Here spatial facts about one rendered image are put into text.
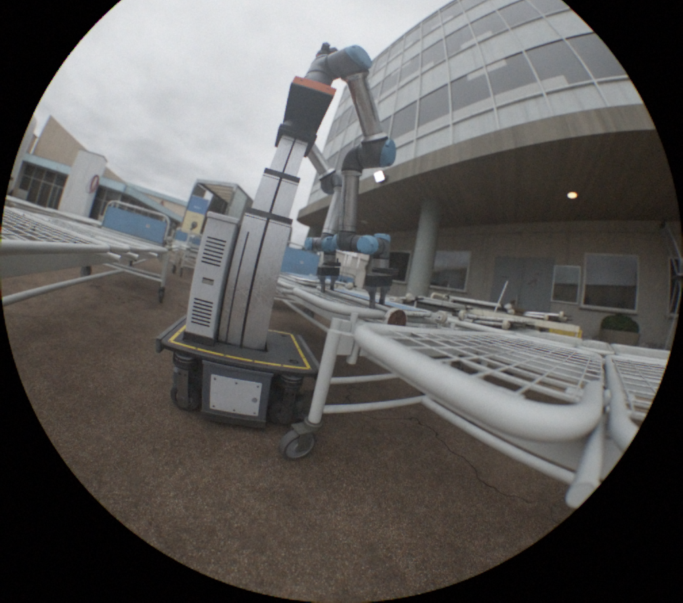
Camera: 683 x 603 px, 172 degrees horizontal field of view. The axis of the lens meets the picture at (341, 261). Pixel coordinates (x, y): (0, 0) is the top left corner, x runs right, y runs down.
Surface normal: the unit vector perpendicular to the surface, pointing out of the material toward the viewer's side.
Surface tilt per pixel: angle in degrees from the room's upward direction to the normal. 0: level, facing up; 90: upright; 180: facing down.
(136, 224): 90
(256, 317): 90
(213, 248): 90
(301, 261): 91
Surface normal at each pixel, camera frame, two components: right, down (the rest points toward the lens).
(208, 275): 0.36, 0.00
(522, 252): -0.84, -0.23
